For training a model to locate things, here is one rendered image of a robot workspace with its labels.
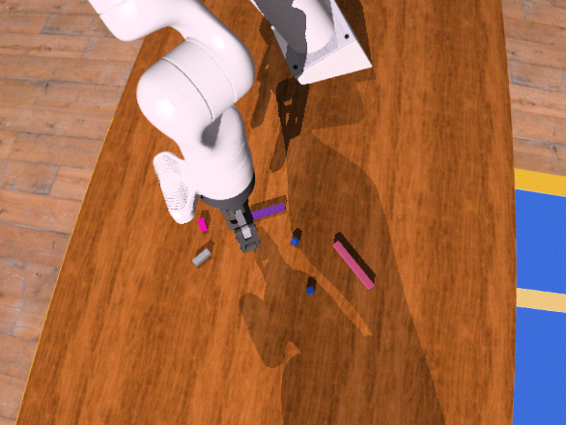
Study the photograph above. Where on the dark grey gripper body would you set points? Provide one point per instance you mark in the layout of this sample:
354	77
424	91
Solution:
233	204

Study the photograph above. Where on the purple rod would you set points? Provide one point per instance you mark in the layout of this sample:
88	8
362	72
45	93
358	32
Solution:
268	211

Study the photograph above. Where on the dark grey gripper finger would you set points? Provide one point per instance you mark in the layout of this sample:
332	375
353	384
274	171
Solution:
246	233

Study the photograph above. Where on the small magenta block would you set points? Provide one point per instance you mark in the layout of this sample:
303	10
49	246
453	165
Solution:
202	224

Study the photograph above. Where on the pink rod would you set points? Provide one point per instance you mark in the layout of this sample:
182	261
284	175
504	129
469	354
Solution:
353	265

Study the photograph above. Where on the grey rod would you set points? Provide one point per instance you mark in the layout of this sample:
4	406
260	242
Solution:
201	257

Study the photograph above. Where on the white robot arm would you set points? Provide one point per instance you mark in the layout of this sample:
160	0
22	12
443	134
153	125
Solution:
187	95

